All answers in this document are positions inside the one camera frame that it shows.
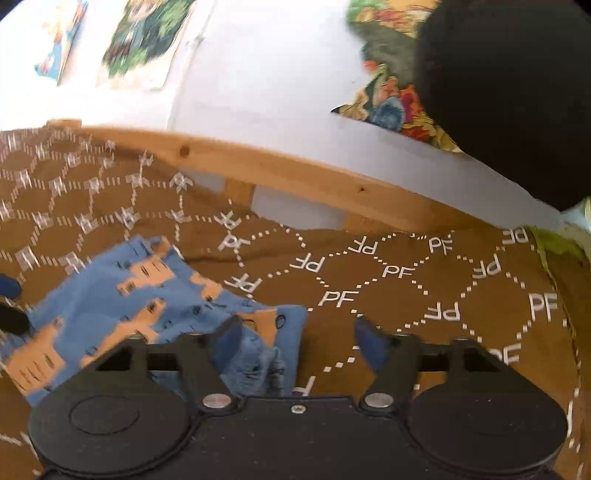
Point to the dark round object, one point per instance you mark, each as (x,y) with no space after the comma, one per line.
(508,92)

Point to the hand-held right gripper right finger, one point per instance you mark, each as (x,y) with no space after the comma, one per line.
(369,344)

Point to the blue car print pants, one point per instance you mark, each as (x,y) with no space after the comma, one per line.
(138,295)

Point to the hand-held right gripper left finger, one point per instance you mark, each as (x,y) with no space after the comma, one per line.
(228,341)

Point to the green figure wall poster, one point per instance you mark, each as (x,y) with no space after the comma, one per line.
(143,41)

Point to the wooden bed frame rail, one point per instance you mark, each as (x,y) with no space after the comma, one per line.
(277,161)

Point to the brown white patterned blanket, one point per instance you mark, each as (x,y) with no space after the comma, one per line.
(415,300)

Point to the blue figure wall poster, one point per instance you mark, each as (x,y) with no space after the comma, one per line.
(62,41)

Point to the green cloth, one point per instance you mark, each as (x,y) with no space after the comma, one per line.
(561,244)

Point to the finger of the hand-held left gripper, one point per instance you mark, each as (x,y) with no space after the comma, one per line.
(9,286)
(13,321)

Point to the colourful floral cushion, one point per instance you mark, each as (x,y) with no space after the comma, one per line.
(392,101)

